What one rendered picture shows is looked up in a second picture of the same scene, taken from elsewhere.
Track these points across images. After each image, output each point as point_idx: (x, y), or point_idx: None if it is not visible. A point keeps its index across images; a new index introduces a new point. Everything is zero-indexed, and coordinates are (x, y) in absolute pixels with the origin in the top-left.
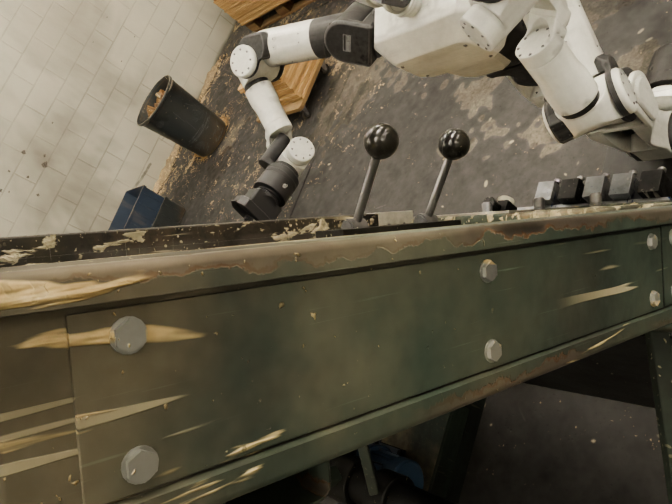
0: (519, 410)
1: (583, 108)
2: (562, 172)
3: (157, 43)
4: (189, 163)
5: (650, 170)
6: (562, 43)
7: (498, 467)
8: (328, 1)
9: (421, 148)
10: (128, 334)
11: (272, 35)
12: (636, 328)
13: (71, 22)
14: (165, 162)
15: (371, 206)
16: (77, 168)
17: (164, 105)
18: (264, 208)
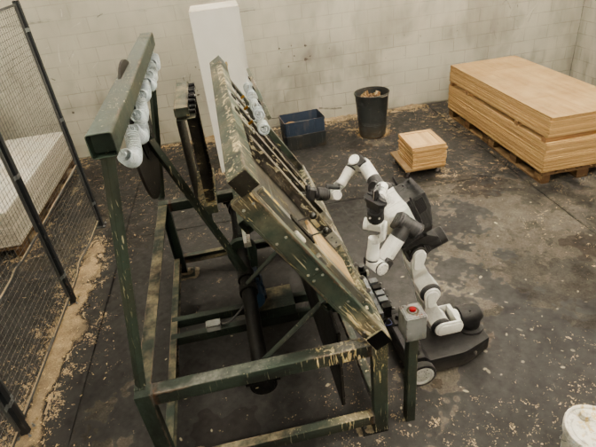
0: (308, 333)
1: (368, 260)
2: None
3: (409, 68)
4: (352, 129)
5: (389, 303)
6: (376, 244)
7: (281, 337)
8: (482, 147)
9: None
10: (253, 203)
11: (365, 164)
12: (299, 272)
13: (388, 20)
14: (347, 114)
15: (369, 234)
16: (314, 74)
17: (371, 99)
18: (310, 195)
